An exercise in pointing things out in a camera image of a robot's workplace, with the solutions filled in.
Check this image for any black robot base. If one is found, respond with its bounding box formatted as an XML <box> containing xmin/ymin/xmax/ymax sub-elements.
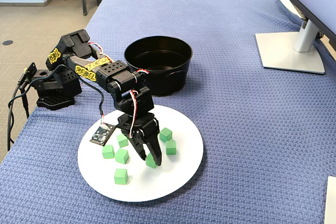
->
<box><xmin>26</xmin><ymin>62</ymin><xmax>83</xmax><ymax>111</ymax></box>

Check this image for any monitor with silver stand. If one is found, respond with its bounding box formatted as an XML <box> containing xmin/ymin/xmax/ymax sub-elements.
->
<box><xmin>255</xmin><ymin>0</ymin><xmax>336</xmax><ymax>75</ymax></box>

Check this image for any black cable plug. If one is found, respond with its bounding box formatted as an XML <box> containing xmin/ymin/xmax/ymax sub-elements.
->
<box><xmin>21</xmin><ymin>84</ymin><xmax>30</xmax><ymax>119</ymax></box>

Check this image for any white flat object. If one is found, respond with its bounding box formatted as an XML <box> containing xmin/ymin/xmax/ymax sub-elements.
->
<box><xmin>324</xmin><ymin>176</ymin><xmax>336</xmax><ymax>224</ymax></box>

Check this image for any white round plate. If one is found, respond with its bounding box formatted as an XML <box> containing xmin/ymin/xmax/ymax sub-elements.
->
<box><xmin>77</xmin><ymin>104</ymin><xmax>204</xmax><ymax>203</ymax></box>

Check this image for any black metal bucket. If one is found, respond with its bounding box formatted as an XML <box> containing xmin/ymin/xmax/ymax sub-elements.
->
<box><xmin>123</xmin><ymin>36</ymin><xmax>194</xmax><ymax>97</ymax></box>

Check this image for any black camera cable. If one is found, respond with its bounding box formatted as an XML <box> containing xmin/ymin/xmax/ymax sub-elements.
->
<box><xmin>19</xmin><ymin>64</ymin><xmax>106</xmax><ymax>130</ymax></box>

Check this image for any black power cable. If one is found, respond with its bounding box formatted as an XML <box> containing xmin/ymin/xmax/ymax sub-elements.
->
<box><xmin>6</xmin><ymin>73</ymin><xmax>29</xmax><ymax>152</ymax></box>

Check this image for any red white servo wire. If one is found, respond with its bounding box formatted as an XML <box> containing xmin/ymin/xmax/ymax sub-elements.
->
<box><xmin>128</xmin><ymin>89</ymin><xmax>140</xmax><ymax>138</ymax></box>
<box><xmin>87</xmin><ymin>41</ymin><xmax>111</xmax><ymax>61</ymax></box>
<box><xmin>132</xmin><ymin>68</ymin><xmax>151</xmax><ymax>84</ymax></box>

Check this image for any blue woven cloth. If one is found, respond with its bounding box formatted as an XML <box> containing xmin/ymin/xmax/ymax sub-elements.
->
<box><xmin>0</xmin><ymin>0</ymin><xmax>336</xmax><ymax>224</ymax></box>

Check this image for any camera circuit board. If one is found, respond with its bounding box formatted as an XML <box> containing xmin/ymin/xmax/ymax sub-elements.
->
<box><xmin>89</xmin><ymin>123</ymin><xmax>117</xmax><ymax>146</ymax></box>

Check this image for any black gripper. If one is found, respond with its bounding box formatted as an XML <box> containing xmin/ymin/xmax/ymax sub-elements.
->
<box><xmin>117</xmin><ymin>112</ymin><xmax>163</xmax><ymax>166</ymax></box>

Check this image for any green cube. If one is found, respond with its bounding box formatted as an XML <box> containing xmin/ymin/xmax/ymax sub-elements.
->
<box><xmin>114</xmin><ymin>168</ymin><xmax>129</xmax><ymax>185</ymax></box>
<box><xmin>165</xmin><ymin>140</ymin><xmax>177</xmax><ymax>155</ymax></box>
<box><xmin>159</xmin><ymin>127</ymin><xmax>173</xmax><ymax>142</ymax></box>
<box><xmin>145</xmin><ymin>152</ymin><xmax>158</xmax><ymax>168</ymax></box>
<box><xmin>102</xmin><ymin>144</ymin><xmax>114</xmax><ymax>159</ymax></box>
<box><xmin>116</xmin><ymin>134</ymin><xmax>129</xmax><ymax>148</ymax></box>
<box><xmin>114</xmin><ymin>148</ymin><xmax>130</xmax><ymax>164</ymax></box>

